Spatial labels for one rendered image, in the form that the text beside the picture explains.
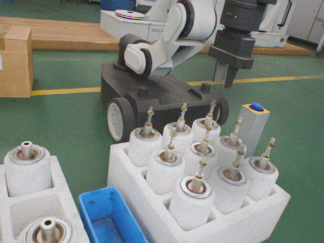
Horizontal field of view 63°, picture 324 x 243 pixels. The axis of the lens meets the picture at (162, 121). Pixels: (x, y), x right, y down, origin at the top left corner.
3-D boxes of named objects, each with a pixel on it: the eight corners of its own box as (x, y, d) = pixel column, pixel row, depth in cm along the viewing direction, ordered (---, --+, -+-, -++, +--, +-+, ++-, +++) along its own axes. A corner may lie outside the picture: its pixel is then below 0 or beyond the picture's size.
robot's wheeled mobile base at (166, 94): (81, 86, 157) (83, 28, 141) (156, 82, 184) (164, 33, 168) (127, 145, 111) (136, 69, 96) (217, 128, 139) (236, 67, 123)
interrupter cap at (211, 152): (219, 151, 77) (220, 149, 76) (207, 162, 71) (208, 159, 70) (197, 139, 80) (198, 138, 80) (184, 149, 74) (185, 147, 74)
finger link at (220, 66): (221, 82, 68) (228, 58, 65) (212, 82, 66) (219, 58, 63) (217, 79, 69) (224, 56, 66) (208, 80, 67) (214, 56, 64)
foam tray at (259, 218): (106, 188, 90) (110, 144, 82) (194, 164, 111) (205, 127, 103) (166, 295, 63) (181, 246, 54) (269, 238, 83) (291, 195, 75)
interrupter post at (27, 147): (21, 153, 61) (19, 142, 60) (32, 151, 62) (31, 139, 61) (22, 159, 59) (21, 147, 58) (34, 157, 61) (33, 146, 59)
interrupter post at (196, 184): (198, 184, 62) (201, 173, 61) (202, 191, 60) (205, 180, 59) (189, 184, 61) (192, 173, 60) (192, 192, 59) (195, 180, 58)
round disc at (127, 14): (110, 13, 276) (110, 7, 274) (136, 15, 292) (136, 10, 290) (122, 18, 255) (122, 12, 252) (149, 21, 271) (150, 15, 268)
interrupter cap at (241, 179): (250, 188, 64) (251, 186, 64) (220, 185, 63) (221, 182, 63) (241, 168, 71) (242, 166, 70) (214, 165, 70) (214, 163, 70)
